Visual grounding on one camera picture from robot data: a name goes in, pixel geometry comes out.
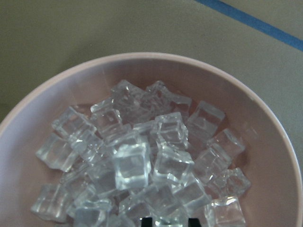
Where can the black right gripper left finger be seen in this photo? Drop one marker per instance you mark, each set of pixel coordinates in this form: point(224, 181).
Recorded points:
point(146, 222)

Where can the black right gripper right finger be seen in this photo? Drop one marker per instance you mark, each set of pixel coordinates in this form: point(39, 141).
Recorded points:
point(194, 222)

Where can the pink bowl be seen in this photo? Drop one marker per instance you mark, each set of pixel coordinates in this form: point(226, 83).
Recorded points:
point(275, 198)

